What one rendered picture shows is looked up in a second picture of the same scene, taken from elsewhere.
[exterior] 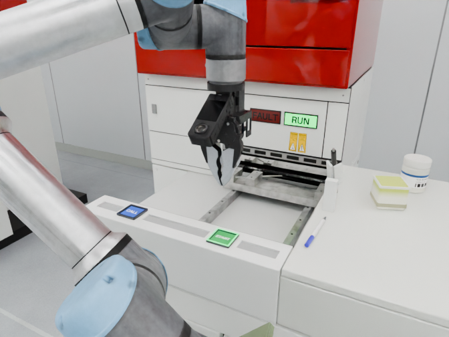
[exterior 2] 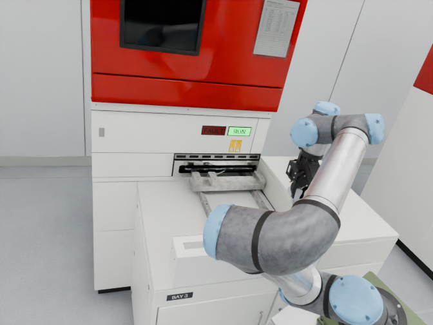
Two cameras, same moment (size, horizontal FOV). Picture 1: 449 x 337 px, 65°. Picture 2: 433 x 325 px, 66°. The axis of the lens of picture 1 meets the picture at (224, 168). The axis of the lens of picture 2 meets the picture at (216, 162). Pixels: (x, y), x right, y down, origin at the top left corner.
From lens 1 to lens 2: 0.99 m
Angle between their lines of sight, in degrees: 44
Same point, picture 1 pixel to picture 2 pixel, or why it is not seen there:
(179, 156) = (127, 170)
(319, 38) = (265, 80)
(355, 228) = not seen: hidden behind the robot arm
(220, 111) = not seen: hidden behind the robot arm
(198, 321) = (263, 291)
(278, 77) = (234, 105)
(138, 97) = not seen: outside the picture
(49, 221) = (301, 276)
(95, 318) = (380, 306)
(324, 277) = (343, 238)
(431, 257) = (356, 208)
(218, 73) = (322, 151)
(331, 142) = (256, 143)
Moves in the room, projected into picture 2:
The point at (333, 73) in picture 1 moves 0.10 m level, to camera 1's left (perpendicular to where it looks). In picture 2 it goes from (270, 103) to (257, 106)
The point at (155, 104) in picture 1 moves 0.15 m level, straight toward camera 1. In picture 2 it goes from (104, 128) to (128, 142)
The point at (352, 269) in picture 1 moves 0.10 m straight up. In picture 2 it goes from (345, 227) to (354, 207)
